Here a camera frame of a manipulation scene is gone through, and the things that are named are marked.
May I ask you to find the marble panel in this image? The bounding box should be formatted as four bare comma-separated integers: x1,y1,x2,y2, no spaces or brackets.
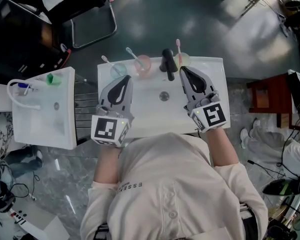
0,111,16,155

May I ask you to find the pink translucent cup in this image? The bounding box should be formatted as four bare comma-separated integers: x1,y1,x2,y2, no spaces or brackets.
133,54,152,78

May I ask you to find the pale pink toothbrush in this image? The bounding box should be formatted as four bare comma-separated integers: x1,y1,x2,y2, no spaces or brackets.
100,54,125,76

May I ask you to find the red-brown wooden stool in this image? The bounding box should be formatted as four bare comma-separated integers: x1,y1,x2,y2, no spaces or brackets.
246,73,297,130

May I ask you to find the teal toothbrush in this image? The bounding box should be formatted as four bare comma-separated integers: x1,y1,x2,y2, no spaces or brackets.
125,46,146,69

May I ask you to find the yellow translucent cup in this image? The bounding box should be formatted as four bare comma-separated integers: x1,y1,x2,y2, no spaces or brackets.
174,51,192,69

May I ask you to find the white sink with black faucet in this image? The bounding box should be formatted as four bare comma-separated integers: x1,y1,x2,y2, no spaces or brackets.
97,56,232,138

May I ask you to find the green angular cup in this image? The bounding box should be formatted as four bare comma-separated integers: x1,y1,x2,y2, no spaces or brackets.
45,72,64,86

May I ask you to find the black faucet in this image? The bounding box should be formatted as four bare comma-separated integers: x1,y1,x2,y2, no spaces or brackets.
159,47,179,82

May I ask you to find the person's left forearm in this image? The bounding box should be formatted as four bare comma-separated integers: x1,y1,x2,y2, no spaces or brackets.
93,143,123,185

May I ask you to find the white flat box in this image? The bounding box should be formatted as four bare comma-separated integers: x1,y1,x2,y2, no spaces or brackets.
8,203,69,240

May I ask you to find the teal translucent cup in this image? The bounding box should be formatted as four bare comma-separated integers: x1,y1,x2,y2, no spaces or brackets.
109,62,129,80

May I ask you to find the black chrome-frame chair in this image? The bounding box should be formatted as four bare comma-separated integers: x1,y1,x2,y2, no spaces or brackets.
62,0,119,50

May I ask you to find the white counter block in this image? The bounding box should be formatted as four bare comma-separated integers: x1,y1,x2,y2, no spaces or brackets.
0,81,15,113

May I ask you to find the person's right forearm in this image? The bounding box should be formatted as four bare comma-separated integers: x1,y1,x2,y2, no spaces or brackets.
204,128,240,169

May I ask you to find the black green appliance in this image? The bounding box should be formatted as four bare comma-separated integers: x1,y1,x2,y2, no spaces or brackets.
261,172,300,198

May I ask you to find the black cabinet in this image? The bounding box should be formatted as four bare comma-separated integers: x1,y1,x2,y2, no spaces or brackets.
0,0,73,80

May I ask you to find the person's cream shirt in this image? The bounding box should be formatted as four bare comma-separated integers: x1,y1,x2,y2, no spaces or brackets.
79,132,270,240

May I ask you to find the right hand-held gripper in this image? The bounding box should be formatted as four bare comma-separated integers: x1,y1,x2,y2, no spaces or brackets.
178,66,228,134

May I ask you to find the chrome slatted rack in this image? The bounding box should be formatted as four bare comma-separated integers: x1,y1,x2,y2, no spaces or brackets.
73,73,100,145

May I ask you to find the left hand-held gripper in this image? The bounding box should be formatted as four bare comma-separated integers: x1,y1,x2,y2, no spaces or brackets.
90,74,136,148

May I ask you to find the bright pink toothbrush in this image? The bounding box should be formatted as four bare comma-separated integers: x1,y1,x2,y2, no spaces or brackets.
175,38,184,66

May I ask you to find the white curved faucet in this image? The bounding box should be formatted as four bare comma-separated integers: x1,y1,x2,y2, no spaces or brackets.
6,78,42,111

